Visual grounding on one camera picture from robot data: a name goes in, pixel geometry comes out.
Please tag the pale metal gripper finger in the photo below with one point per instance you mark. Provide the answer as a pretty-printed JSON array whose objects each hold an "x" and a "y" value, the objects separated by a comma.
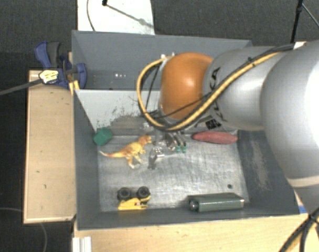
[
  {"x": 150, "y": 161},
  {"x": 155, "y": 159}
]

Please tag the orange toy dinosaur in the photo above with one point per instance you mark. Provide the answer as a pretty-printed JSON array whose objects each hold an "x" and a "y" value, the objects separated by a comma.
[{"x": 130, "y": 149}]

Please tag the grey metal bin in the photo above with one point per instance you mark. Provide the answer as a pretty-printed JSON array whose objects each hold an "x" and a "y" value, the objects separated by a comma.
[{"x": 196, "y": 172}]

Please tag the yellow toy truck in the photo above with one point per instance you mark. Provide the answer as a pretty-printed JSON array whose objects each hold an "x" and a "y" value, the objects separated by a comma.
[{"x": 133, "y": 202}]

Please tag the red-brown sweet potato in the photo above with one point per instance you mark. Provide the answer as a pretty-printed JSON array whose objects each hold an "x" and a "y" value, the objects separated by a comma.
[{"x": 214, "y": 137}]

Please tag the pale wood flat board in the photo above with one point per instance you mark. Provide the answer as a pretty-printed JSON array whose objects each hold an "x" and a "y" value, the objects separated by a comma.
[{"x": 50, "y": 151}]

